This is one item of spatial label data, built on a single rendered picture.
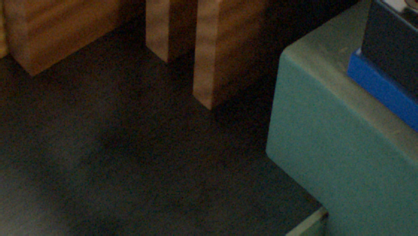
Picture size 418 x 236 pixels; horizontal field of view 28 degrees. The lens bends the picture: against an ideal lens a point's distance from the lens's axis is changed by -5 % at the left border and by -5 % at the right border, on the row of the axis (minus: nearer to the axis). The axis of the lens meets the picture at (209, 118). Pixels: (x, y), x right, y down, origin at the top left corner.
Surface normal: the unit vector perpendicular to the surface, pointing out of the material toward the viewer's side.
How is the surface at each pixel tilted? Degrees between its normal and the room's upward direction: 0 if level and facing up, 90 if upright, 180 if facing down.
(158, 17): 90
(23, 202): 0
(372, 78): 90
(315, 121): 90
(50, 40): 90
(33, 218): 0
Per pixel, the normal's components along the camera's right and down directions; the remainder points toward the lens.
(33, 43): 0.67, 0.59
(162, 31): -0.74, 0.48
